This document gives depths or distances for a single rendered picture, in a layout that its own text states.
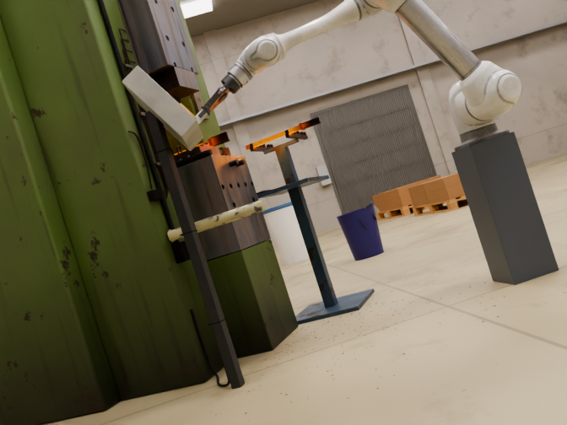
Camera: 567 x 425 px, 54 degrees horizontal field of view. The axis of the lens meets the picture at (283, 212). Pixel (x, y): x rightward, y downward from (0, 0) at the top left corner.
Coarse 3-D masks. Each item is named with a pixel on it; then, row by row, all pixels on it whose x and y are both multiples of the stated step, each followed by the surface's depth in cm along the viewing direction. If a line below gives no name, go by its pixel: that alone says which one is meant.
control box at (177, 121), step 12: (132, 72) 191; (144, 72) 192; (132, 84) 191; (144, 84) 191; (156, 84) 192; (144, 96) 191; (156, 96) 192; (168, 96) 192; (144, 108) 216; (156, 108) 191; (168, 108) 192; (180, 108) 192; (168, 120) 192; (180, 120) 192; (192, 120) 192; (180, 132) 192; (192, 132) 201; (192, 144) 218
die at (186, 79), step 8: (168, 72) 256; (176, 72) 256; (184, 72) 263; (192, 72) 271; (160, 80) 258; (168, 80) 256; (176, 80) 255; (184, 80) 260; (192, 80) 269; (168, 88) 257; (176, 88) 257; (184, 88) 260; (192, 88) 266; (176, 96) 270; (184, 96) 275
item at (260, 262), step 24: (216, 264) 253; (240, 264) 249; (264, 264) 267; (216, 288) 254; (240, 288) 250; (264, 288) 258; (240, 312) 251; (264, 312) 251; (288, 312) 276; (240, 336) 252; (264, 336) 248
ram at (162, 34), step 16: (128, 0) 254; (144, 0) 251; (160, 0) 262; (128, 16) 254; (144, 16) 252; (160, 16) 257; (176, 16) 274; (128, 32) 255; (144, 32) 252; (160, 32) 253; (176, 32) 268; (144, 48) 253; (160, 48) 250; (176, 48) 263; (144, 64) 254; (160, 64) 251; (176, 64) 258; (192, 64) 274
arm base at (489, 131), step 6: (486, 126) 231; (492, 126) 232; (468, 132) 233; (474, 132) 232; (480, 132) 231; (486, 132) 230; (492, 132) 231; (498, 132) 230; (504, 132) 230; (462, 138) 237; (468, 138) 234; (474, 138) 231; (480, 138) 230; (486, 138) 230; (462, 144) 237; (468, 144) 230
